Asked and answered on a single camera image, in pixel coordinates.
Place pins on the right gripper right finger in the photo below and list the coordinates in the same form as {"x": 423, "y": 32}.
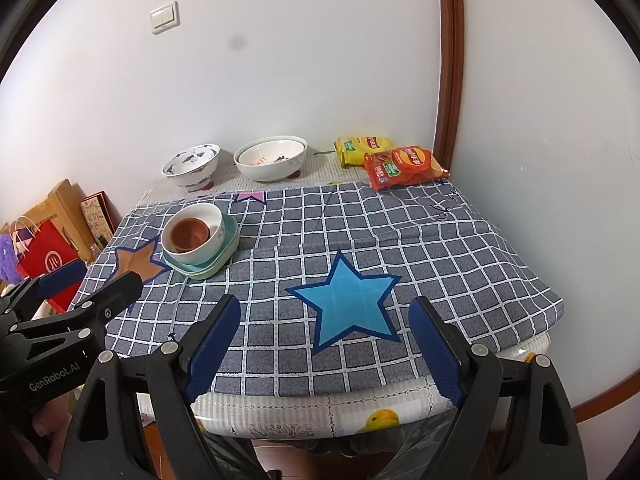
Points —
{"x": 541, "y": 440}

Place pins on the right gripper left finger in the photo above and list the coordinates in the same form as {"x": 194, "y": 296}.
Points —
{"x": 106, "y": 439}

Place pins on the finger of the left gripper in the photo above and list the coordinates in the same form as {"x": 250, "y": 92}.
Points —
{"x": 30, "y": 293}
{"x": 112, "y": 294}

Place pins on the brown clay bowl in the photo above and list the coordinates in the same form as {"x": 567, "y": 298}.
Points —
{"x": 189, "y": 234}

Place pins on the white ceramic bowl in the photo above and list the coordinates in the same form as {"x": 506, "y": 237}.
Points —
{"x": 212, "y": 216}

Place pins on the person's left hand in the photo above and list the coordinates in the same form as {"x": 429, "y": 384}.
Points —
{"x": 52, "y": 422}

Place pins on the red paper bag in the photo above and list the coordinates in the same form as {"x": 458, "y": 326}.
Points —
{"x": 41, "y": 249}

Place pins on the patterned gift box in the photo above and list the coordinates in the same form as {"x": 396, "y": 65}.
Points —
{"x": 101, "y": 217}

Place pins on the green square plate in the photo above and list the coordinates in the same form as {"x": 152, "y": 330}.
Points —
{"x": 211, "y": 267}

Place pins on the blue patterned white bowl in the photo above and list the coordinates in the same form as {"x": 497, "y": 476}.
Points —
{"x": 192, "y": 169}

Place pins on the large white outer bowl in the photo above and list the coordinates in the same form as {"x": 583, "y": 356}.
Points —
{"x": 271, "y": 159}

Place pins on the grey checked tablecloth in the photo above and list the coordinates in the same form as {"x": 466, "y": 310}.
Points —
{"x": 325, "y": 289}

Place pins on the yellow chips bag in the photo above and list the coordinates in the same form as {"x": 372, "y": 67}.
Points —
{"x": 352, "y": 150}

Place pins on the red chips bag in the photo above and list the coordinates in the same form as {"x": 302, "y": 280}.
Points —
{"x": 408, "y": 165}

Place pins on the white wall switch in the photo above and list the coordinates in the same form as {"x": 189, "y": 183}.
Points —
{"x": 165, "y": 17}

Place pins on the brown wooden door frame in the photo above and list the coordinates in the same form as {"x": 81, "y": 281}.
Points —
{"x": 452, "y": 50}

